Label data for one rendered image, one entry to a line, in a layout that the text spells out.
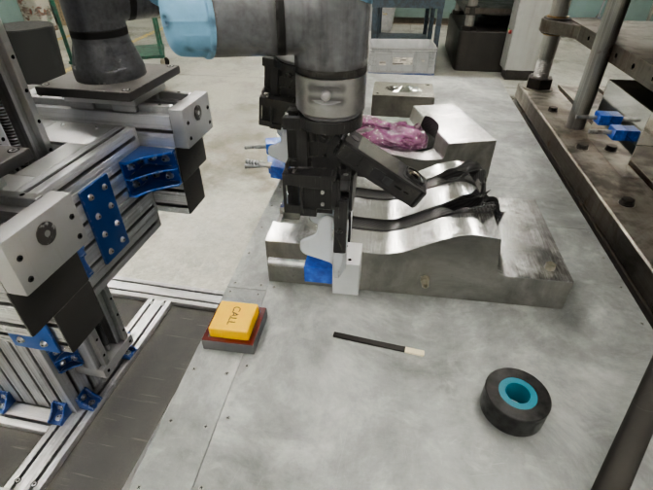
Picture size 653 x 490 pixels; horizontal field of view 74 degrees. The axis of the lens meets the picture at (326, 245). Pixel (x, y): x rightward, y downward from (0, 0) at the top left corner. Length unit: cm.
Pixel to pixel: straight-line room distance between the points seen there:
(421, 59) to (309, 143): 385
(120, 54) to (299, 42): 70
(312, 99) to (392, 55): 384
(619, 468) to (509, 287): 30
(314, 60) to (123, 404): 119
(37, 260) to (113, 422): 78
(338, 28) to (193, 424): 49
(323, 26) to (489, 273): 47
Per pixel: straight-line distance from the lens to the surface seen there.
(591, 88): 161
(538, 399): 64
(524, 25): 511
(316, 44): 44
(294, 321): 71
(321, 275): 59
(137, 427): 139
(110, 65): 110
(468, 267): 73
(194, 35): 44
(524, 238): 86
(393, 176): 49
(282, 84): 77
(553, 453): 64
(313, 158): 51
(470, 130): 115
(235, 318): 68
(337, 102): 46
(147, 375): 148
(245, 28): 44
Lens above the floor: 131
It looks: 37 degrees down
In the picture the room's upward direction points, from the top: straight up
